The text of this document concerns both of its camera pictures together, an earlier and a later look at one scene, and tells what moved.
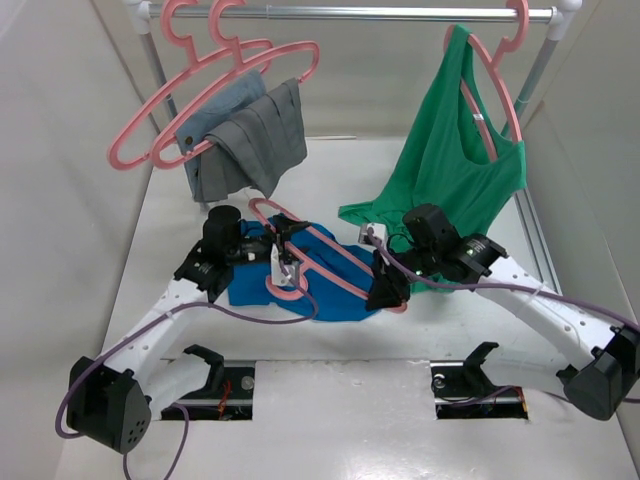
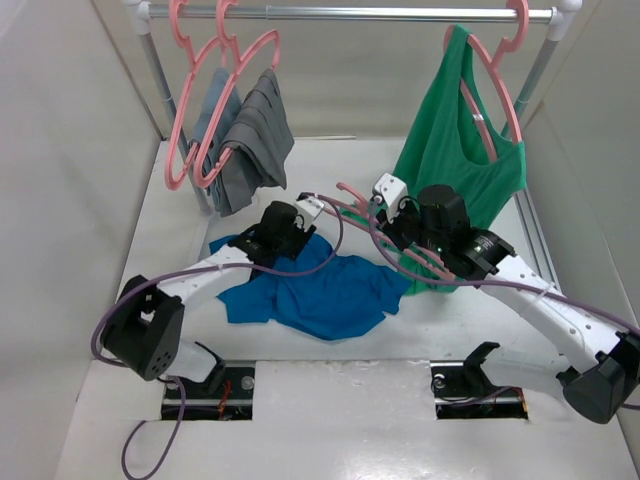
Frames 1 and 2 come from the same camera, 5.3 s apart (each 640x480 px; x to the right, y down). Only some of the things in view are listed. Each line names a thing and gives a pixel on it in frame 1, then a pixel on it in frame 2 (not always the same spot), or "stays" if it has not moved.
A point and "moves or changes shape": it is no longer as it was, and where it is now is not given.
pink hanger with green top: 506,47 stays
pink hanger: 193,63 → 198,62
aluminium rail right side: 537,247 stays
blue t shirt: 309,268 moves or changes shape
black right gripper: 388,290 → 404,207
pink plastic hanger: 304,258 → 354,210
